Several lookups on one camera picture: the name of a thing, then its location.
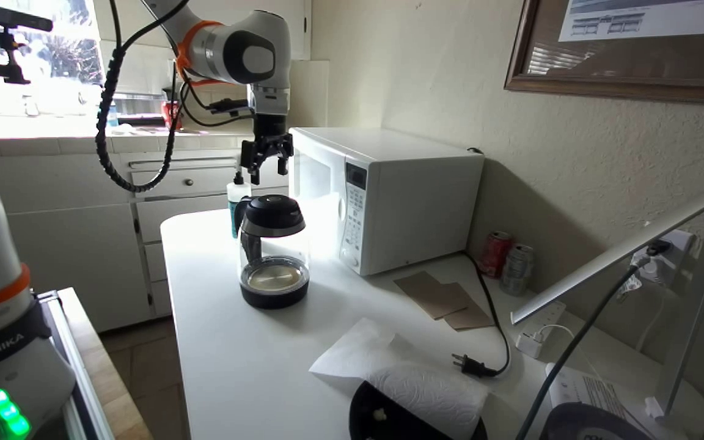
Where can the white cabinet drawer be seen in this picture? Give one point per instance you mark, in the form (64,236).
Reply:
(176,217)
(196,183)
(269,184)

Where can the white wall outlet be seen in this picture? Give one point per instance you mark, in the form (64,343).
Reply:
(671,252)

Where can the white desk lamp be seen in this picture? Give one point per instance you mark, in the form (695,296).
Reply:
(695,308)

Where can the white microwave oven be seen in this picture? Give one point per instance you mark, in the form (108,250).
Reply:
(417,203)

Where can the bright window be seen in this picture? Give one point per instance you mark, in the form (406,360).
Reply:
(35,75)

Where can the silver soda can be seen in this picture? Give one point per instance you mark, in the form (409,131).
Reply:
(519,271)

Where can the wood framed notice board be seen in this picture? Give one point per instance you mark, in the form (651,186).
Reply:
(629,65)

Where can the white wall cabinet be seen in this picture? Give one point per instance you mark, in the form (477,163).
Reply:
(300,29)

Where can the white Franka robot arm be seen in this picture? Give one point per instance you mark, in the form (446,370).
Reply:
(230,51)

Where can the brown paper piece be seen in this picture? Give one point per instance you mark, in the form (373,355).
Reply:
(426,293)
(472,316)

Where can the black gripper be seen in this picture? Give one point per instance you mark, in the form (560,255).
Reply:
(269,131)

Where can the red soda can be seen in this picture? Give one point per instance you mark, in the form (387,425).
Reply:
(495,255)

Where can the printed paper sheet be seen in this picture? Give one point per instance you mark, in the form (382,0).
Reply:
(588,399)

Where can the white paper towel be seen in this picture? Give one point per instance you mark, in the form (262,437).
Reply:
(393,368)

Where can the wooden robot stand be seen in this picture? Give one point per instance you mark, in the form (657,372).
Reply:
(103,376)

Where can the small red container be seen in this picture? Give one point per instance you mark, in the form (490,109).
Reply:
(173,113)

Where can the glass kettle with black lid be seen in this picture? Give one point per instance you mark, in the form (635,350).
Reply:
(273,246)

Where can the bottle with black cap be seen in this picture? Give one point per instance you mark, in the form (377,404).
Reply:
(236,203)

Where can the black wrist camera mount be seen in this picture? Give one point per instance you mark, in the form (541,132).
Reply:
(229,106)

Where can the white base cabinet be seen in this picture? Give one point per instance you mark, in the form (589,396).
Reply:
(60,236)

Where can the black camera on stand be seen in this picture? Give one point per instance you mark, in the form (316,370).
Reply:
(0,16)

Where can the black round disc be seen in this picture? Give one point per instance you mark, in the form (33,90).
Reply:
(385,418)

